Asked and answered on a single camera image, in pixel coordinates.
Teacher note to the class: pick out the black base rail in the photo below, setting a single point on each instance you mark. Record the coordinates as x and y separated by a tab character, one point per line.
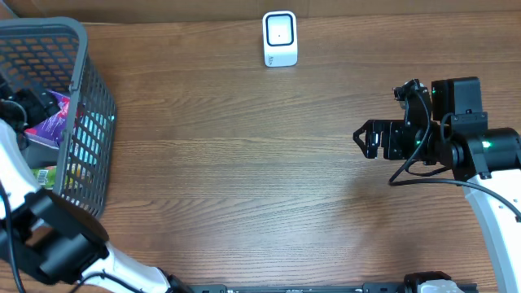
369	287

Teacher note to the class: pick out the purple Carefree package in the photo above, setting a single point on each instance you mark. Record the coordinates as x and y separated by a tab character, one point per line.
49	132

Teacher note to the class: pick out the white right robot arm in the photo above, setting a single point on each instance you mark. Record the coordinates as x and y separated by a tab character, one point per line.
444	138

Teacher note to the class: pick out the grey plastic mesh basket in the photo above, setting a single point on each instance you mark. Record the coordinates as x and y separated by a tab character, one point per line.
51	54

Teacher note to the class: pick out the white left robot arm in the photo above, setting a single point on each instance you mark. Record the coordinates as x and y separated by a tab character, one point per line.
44	235

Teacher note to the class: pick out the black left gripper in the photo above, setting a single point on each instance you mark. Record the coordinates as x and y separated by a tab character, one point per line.
26	102

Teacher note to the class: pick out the white barcode scanner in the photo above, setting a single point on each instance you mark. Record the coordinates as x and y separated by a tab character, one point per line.
280	39

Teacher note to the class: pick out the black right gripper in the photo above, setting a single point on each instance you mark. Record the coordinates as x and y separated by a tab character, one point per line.
391	129

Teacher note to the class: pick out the green yellow snack packet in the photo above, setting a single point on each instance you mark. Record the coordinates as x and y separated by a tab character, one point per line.
45	176

